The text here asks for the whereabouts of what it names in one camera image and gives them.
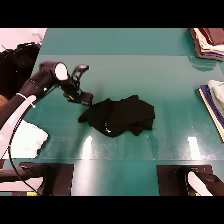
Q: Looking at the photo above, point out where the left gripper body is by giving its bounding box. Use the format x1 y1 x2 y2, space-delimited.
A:
61 79 94 107

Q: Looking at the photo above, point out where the black shirt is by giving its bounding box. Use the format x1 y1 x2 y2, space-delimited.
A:
77 94 157 139

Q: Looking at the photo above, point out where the white folded garment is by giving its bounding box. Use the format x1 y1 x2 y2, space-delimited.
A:
206 79 224 116

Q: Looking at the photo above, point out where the stack of folded clothes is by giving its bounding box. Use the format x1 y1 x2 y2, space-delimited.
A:
189 27 224 63

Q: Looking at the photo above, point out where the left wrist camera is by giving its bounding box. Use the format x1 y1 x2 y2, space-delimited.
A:
69 64 91 88

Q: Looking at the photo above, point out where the black cable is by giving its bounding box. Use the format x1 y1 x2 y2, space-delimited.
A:
7 105 42 197

